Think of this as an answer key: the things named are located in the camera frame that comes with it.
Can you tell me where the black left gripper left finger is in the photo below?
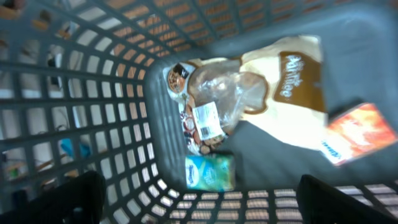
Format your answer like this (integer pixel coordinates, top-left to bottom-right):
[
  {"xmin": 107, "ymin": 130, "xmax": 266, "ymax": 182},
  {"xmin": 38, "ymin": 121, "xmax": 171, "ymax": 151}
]
[{"xmin": 1, "ymin": 170, "xmax": 106, "ymax": 223}]

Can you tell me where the teal tissue pack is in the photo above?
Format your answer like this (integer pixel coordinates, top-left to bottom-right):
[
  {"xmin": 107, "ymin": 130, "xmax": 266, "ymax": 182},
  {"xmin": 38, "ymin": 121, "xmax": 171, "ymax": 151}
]
[{"xmin": 185, "ymin": 154, "xmax": 236, "ymax": 192}]

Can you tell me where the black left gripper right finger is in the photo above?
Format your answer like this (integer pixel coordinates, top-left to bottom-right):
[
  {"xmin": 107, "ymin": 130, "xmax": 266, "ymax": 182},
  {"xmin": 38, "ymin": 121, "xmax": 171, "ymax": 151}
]
[{"xmin": 296, "ymin": 174, "xmax": 397, "ymax": 224}]

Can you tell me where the beige Pantree snack bag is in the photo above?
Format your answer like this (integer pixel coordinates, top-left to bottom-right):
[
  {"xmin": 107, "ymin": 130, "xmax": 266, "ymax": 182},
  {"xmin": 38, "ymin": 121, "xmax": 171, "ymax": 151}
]
[{"xmin": 162, "ymin": 35, "xmax": 328, "ymax": 155}]

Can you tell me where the orange tissue pack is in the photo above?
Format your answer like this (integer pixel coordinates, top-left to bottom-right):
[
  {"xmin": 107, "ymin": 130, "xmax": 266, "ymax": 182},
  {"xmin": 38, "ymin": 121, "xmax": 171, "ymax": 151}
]
[{"xmin": 320, "ymin": 103, "xmax": 397, "ymax": 166}]

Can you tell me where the grey plastic mesh basket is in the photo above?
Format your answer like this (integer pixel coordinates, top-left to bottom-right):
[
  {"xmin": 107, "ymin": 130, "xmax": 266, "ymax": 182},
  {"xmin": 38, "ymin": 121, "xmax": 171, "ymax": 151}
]
[{"xmin": 1, "ymin": 0, "xmax": 397, "ymax": 223}]

